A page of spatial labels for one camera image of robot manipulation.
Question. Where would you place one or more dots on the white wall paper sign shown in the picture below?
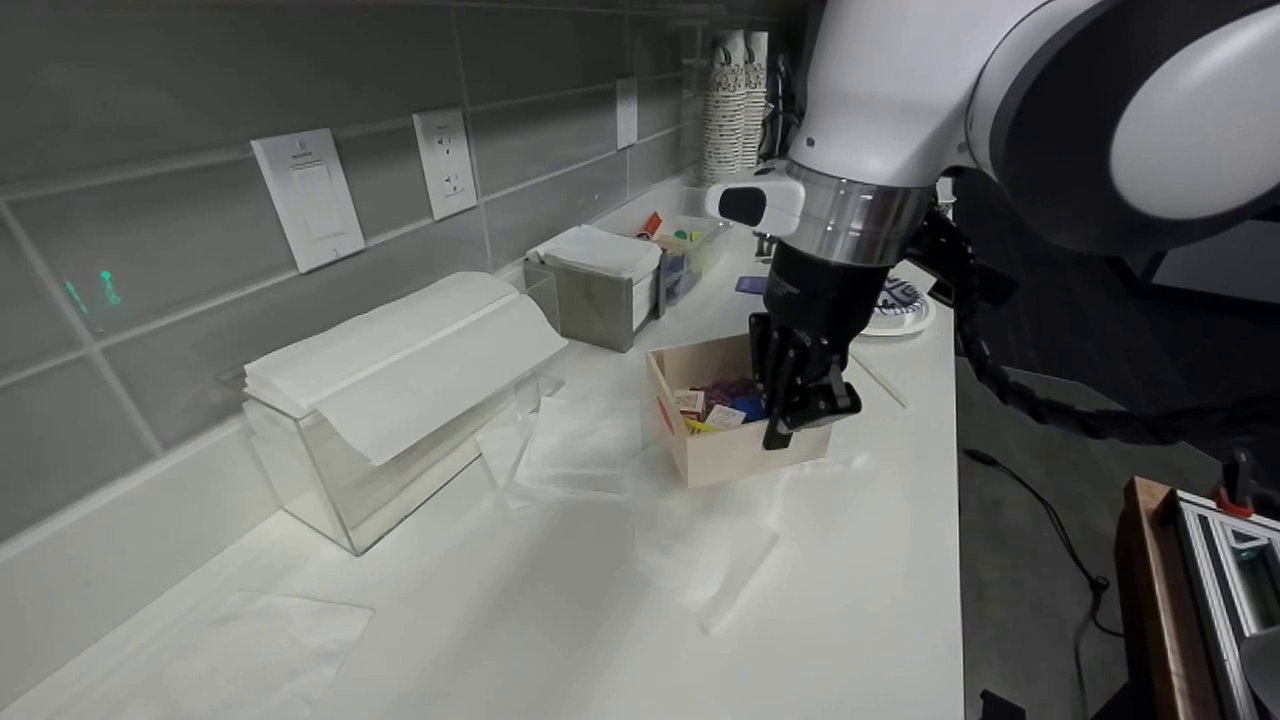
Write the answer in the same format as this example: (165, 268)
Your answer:
(311, 201)

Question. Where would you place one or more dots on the small blue card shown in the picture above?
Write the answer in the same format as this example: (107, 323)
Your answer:
(754, 287)

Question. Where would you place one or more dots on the white narrow wall outlet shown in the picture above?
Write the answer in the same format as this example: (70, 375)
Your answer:
(447, 163)

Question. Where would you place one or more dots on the stack of paper cups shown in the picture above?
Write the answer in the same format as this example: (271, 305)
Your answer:
(736, 104)

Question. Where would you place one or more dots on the white round plate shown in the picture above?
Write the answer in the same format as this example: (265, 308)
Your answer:
(900, 315)

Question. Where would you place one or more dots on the colourful packets in box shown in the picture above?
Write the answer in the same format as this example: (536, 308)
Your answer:
(714, 407)

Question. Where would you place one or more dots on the clear acrylic napkin dispenser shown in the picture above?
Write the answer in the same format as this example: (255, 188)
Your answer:
(402, 403)

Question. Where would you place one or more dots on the clear plastic storage container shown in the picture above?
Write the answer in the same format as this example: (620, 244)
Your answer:
(686, 254)

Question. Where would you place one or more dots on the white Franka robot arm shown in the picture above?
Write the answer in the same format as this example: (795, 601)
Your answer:
(1014, 92)

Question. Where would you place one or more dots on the small wooden box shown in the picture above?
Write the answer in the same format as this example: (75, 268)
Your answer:
(742, 455)

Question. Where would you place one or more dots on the wooden crate with frame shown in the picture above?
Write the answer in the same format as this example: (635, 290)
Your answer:
(1200, 601)

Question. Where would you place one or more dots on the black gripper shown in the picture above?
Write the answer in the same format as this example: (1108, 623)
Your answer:
(826, 294)

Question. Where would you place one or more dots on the grey napkin holder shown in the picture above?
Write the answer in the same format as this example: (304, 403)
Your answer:
(594, 287)

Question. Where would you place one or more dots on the red item in container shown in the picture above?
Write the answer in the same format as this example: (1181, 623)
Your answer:
(653, 225)

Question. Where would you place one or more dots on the blue patterned paper bowl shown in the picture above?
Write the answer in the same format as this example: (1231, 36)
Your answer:
(897, 297)

